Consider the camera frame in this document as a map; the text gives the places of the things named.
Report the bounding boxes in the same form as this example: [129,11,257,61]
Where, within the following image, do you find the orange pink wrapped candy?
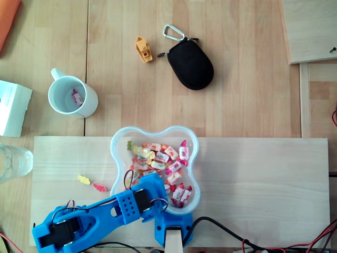
[166,172,183,186]

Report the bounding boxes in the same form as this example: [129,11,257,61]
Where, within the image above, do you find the pink white wrapped candy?
[165,160,183,175]
[71,89,85,108]
[179,186,193,208]
[178,139,191,167]
[171,184,185,205]

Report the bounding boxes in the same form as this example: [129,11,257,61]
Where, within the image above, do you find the clear plastic Haribo candy bowl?
[110,125,201,216]

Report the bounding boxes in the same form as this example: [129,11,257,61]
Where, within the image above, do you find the yellow gummy bear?
[76,174,91,186]

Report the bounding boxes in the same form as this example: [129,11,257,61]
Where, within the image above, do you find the light wooden base board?
[29,136,331,249]

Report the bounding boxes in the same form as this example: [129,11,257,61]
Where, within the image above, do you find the white ceramic mug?
[47,67,99,119]

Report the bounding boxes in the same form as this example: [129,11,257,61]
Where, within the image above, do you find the black zippered pouch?
[157,36,214,91]

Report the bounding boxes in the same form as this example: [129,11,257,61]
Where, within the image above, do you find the orange 3D printed boat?
[135,36,153,64]

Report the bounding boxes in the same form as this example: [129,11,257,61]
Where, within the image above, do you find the clear drinking glass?
[0,143,34,184]

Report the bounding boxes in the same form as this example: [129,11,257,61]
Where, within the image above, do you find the silver carabiner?
[162,24,186,42]

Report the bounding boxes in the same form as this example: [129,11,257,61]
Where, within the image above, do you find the white cardboard box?
[0,80,34,138]

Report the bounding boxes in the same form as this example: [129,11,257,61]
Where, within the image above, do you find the light wooden panel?
[278,0,337,65]

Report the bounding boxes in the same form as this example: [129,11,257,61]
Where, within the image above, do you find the orange flat object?
[0,0,22,53]

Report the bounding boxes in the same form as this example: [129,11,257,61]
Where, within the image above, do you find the blue printed post mount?
[154,210,194,248]

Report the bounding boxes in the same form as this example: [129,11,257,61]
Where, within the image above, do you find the wooden post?
[164,227,184,253]

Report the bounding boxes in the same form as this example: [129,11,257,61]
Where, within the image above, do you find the thick black cable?
[183,216,264,253]

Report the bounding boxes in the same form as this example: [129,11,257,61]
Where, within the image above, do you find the red cable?
[241,223,337,253]

